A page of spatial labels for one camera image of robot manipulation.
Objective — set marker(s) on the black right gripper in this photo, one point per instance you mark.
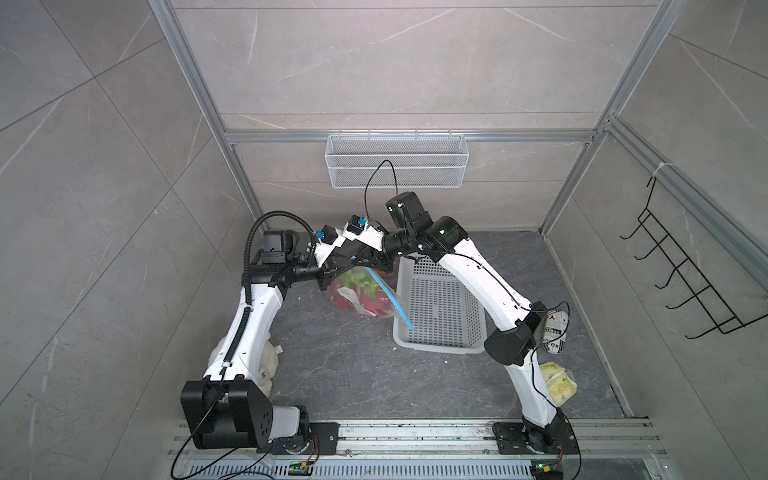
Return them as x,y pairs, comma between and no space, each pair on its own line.
377,260

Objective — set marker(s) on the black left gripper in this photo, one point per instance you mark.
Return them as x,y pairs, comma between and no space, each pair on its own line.
326,275

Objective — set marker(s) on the zip-top bag with blue seal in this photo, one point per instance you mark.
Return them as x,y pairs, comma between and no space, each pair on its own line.
366,294

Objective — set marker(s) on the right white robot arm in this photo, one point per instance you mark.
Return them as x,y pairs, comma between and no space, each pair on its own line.
445,242

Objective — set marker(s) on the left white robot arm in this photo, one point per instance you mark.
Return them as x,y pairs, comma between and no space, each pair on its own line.
226,409

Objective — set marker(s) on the yellow-green packaged snack bag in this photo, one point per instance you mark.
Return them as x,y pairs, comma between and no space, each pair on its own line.
559,382

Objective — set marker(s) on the white plush teddy bear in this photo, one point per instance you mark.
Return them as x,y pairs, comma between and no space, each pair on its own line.
267,368

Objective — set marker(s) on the white perforated plastic basket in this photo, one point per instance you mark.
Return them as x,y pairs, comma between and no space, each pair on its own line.
444,316

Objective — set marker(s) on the stars and stripes patterned can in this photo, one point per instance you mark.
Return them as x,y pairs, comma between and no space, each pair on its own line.
555,331

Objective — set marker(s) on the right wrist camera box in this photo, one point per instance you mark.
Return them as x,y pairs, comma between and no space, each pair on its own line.
360,229

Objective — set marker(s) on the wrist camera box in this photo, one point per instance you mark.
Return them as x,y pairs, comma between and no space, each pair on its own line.
360,229
327,240

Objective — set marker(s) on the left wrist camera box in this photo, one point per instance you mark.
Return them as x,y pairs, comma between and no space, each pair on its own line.
327,240

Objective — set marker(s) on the white wire mesh wall basket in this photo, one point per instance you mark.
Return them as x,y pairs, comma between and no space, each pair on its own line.
404,160

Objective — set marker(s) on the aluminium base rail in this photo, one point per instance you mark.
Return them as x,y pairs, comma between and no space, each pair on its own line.
436,449

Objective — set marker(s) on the black wire wall hook rack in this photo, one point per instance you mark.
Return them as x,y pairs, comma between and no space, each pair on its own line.
719,316

